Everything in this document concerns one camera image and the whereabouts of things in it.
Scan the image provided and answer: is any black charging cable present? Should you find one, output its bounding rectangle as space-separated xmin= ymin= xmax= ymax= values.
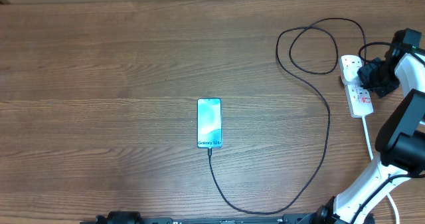
xmin=207 ymin=17 xmax=368 ymax=216

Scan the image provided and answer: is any blue Galaxy smartphone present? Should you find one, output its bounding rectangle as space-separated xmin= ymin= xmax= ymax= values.
xmin=197 ymin=98 xmax=222 ymax=148

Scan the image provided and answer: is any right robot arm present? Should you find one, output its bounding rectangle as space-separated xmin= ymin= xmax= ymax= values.
xmin=301 ymin=29 xmax=424 ymax=223

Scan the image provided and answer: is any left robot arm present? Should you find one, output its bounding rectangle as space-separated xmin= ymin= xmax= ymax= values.
xmin=95 ymin=211 xmax=143 ymax=224

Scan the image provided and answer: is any white charger adapter plug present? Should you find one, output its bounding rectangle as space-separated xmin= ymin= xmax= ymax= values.
xmin=341 ymin=67 xmax=361 ymax=85

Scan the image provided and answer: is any white power strip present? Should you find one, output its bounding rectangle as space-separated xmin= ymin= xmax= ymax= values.
xmin=339 ymin=55 xmax=373 ymax=118

